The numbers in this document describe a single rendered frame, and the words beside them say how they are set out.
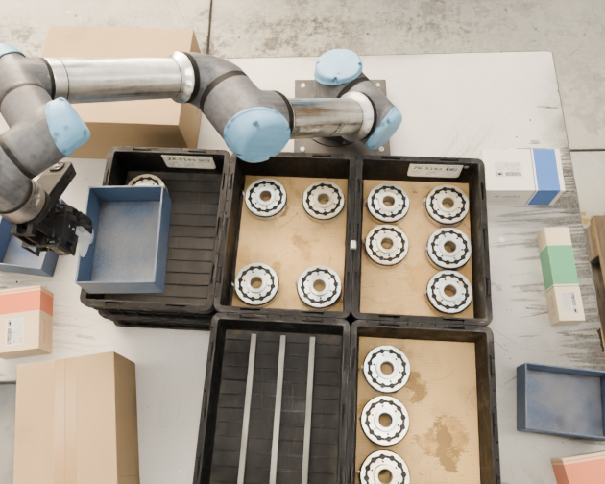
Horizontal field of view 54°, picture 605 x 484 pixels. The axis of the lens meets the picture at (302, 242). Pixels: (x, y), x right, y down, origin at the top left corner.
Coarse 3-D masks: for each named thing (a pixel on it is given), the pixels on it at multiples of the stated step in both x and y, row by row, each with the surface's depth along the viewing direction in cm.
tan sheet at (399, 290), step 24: (408, 192) 148; (408, 216) 146; (408, 240) 144; (408, 264) 142; (360, 288) 140; (384, 288) 140; (408, 288) 140; (360, 312) 138; (384, 312) 138; (408, 312) 138; (432, 312) 137
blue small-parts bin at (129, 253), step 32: (96, 192) 119; (128, 192) 119; (160, 192) 119; (96, 224) 121; (128, 224) 122; (160, 224) 115; (96, 256) 119; (128, 256) 119; (160, 256) 115; (96, 288) 114; (128, 288) 114; (160, 288) 114
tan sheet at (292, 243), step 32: (288, 192) 150; (256, 224) 147; (288, 224) 147; (320, 224) 146; (256, 256) 144; (288, 256) 144; (320, 256) 143; (256, 288) 141; (288, 288) 141; (320, 288) 141
